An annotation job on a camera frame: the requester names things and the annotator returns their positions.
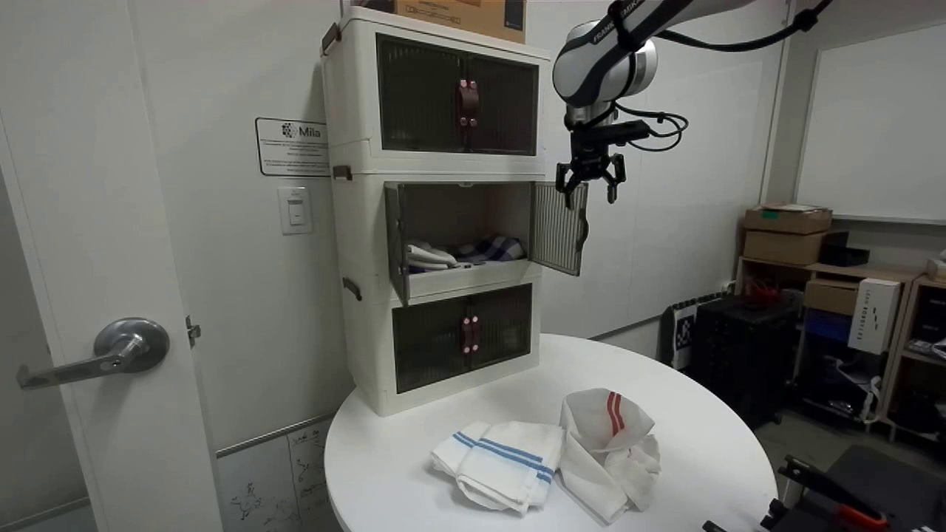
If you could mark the black framed picture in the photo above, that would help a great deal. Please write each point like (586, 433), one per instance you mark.
(681, 336)

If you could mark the white light switch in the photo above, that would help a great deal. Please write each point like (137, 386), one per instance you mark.
(297, 209)

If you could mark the white cabinet unit, cardboard-topped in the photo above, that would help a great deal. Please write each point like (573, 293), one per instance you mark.
(354, 107)

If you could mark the white folded cloth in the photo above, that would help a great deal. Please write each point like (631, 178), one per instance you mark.
(431, 259)

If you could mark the blue folded cloth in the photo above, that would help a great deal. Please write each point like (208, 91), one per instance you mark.
(501, 249)

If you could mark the white room door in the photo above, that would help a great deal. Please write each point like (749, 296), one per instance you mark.
(97, 197)

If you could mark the red striped white towel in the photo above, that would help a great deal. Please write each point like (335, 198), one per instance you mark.
(601, 453)

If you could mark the white whiteboard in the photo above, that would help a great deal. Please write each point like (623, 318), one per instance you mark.
(875, 148)

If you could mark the silver door latch plate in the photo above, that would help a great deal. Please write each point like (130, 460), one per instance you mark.
(192, 333)

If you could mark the brown cardboard box on cabinet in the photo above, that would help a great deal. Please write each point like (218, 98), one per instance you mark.
(443, 12)

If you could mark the black device on shelf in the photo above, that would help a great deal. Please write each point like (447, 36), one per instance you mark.
(842, 252)

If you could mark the black floor cabinet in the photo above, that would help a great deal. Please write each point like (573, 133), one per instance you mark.
(743, 360)

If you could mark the small cardboard box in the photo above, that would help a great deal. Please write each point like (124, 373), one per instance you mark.
(827, 296)

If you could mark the white wall sign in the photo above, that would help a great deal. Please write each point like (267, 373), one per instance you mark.
(291, 148)

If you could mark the flat cardboard box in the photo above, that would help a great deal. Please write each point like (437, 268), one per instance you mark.
(793, 221)

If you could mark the white cabinet unit holding cloths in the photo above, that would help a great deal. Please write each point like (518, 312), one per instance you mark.
(357, 225)

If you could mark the white product box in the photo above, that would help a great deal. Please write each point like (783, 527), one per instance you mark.
(873, 314)

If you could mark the dark translucent cabinet door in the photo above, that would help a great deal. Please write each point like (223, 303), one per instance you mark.
(560, 232)

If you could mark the dark grey object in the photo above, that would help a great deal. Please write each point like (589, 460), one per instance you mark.
(897, 484)

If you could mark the light wooden shelf unit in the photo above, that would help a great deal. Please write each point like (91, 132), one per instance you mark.
(891, 373)

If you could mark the blue striped white towel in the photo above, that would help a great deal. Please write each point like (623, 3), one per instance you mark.
(502, 461)

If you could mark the white cabinet unit on table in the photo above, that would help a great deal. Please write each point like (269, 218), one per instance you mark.
(371, 345)

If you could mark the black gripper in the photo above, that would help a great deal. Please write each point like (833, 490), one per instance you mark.
(589, 160)

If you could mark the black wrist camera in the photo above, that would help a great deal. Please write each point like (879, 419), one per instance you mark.
(622, 132)

